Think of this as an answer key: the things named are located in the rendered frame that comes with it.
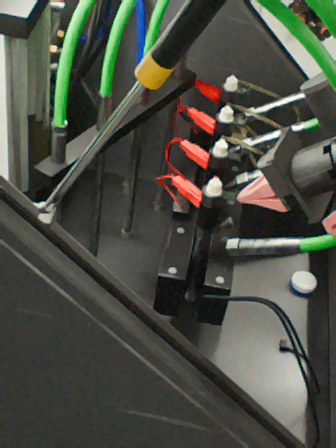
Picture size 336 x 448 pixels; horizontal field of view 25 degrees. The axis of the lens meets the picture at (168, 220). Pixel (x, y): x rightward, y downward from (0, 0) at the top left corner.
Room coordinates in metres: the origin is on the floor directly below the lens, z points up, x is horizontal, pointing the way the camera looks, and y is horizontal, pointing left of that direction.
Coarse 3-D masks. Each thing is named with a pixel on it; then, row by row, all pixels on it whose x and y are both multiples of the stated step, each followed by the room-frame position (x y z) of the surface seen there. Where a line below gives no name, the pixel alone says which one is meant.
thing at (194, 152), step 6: (180, 144) 0.84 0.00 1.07; (186, 144) 0.84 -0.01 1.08; (186, 150) 0.83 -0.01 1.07; (192, 150) 0.82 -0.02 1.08; (198, 150) 0.82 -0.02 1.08; (192, 156) 0.82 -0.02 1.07; (198, 156) 0.81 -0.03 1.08; (204, 156) 0.81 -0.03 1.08; (198, 162) 0.81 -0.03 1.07; (204, 162) 0.81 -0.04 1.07; (204, 168) 0.80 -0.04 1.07
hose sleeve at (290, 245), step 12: (252, 240) 0.61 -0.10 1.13; (264, 240) 0.61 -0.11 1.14; (276, 240) 0.60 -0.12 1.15; (288, 240) 0.59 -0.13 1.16; (300, 240) 0.59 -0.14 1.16; (240, 252) 0.61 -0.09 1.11; (252, 252) 0.60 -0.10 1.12; (264, 252) 0.60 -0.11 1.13; (276, 252) 0.59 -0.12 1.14; (288, 252) 0.59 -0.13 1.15; (300, 252) 0.58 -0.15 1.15
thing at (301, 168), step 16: (288, 128) 0.73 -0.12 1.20; (288, 144) 0.71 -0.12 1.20; (320, 144) 0.69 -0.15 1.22; (272, 160) 0.68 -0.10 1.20; (288, 160) 0.69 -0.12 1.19; (304, 160) 0.68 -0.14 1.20; (320, 160) 0.67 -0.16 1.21; (288, 176) 0.67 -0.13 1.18; (304, 176) 0.67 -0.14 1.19; (320, 176) 0.66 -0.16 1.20; (304, 192) 0.67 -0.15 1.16; (320, 192) 0.67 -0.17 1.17; (304, 208) 0.66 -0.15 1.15; (320, 208) 0.68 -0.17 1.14
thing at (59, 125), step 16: (96, 0) 0.71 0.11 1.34; (256, 0) 0.63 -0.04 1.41; (272, 0) 0.63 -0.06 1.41; (80, 16) 0.71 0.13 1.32; (288, 16) 0.62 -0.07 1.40; (80, 32) 0.72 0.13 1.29; (304, 32) 0.61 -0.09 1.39; (64, 48) 0.72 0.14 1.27; (320, 48) 0.61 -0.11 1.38; (64, 64) 0.72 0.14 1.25; (320, 64) 0.60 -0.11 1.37; (64, 80) 0.72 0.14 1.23; (64, 96) 0.72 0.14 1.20; (64, 112) 0.72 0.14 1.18; (64, 128) 0.72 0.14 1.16; (304, 240) 0.59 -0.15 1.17; (320, 240) 0.58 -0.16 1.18
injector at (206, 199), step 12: (204, 192) 0.71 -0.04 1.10; (204, 204) 0.71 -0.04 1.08; (216, 204) 0.71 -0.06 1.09; (204, 216) 0.71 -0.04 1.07; (216, 216) 0.71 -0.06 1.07; (204, 228) 0.71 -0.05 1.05; (216, 228) 0.71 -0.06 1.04; (204, 240) 0.71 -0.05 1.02; (204, 252) 0.71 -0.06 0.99; (192, 264) 0.72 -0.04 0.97; (204, 264) 0.72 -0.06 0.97; (192, 276) 0.71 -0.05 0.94; (192, 288) 0.71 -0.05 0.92; (192, 300) 0.71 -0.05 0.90
